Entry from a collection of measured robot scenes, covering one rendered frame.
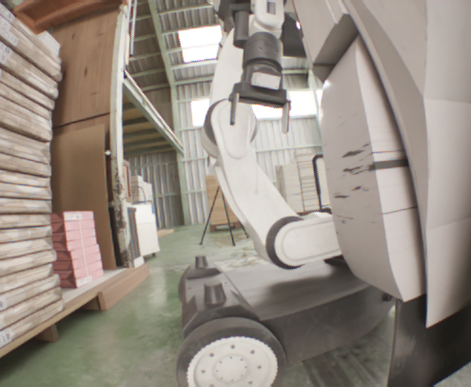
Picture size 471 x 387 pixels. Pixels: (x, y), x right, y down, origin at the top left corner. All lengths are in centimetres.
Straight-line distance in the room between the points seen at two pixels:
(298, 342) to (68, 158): 173
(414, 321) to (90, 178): 173
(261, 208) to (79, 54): 211
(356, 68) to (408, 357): 26
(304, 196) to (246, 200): 470
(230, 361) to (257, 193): 40
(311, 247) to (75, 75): 213
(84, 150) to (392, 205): 177
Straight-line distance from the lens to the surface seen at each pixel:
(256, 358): 50
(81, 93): 218
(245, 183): 63
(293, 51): 92
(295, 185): 530
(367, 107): 21
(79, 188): 180
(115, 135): 180
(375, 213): 21
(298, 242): 64
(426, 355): 29
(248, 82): 51
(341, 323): 61
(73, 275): 133
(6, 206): 83
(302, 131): 1016
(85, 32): 257
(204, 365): 48
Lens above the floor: 39
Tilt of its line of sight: 3 degrees up
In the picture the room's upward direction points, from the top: 7 degrees counter-clockwise
